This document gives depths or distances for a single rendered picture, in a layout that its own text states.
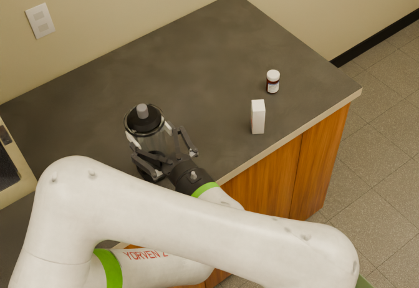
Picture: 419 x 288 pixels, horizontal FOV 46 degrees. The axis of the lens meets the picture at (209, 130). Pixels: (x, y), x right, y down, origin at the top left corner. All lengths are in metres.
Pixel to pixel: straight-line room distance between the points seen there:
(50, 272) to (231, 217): 0.29
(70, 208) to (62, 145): 0.85
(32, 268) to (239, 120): 0.94
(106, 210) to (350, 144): 2.14
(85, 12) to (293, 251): 1.24
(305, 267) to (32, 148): 1.09
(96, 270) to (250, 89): 0.98
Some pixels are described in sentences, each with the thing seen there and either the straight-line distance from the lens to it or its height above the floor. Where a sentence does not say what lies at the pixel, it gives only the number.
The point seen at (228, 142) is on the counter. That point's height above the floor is 0.94.
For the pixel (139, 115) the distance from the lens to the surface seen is 1.27.
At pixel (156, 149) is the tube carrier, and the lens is 1.34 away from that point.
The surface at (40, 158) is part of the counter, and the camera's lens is 1.61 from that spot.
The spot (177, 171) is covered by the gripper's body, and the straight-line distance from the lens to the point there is 1.20.
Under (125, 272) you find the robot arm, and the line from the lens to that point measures 0.94.
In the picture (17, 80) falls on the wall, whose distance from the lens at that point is 1.82.
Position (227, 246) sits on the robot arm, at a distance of 0.76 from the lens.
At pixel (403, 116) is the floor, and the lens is 2.98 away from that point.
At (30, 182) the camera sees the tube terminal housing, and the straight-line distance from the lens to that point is 1.51.
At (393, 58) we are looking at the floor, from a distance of 3.32.
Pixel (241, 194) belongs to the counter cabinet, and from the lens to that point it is 1.70.
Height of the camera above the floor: 2.15
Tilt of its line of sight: 51 degrees down
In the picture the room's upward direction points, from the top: 4 degrees counter-clockwise
